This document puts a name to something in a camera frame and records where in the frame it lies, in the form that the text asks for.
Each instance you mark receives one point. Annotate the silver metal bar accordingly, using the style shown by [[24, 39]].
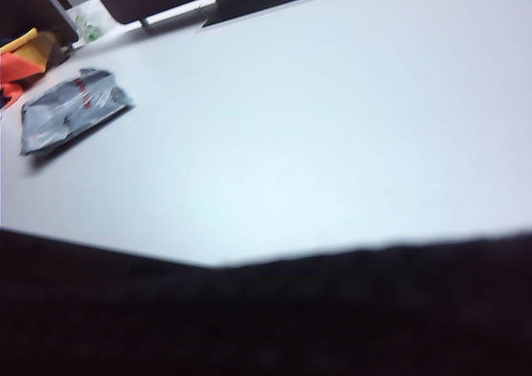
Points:
[[178, 12]]

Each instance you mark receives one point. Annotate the grey plastic mailer bag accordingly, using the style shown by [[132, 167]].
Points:
[[72, 112]]

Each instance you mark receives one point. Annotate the green printed plastic bag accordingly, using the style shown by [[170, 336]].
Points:
[[89, 28]]

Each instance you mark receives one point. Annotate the orange yellow cloth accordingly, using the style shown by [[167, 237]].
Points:
[[25, 64]]

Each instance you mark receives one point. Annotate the dark side panel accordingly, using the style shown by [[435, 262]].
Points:
[[39, 6]]

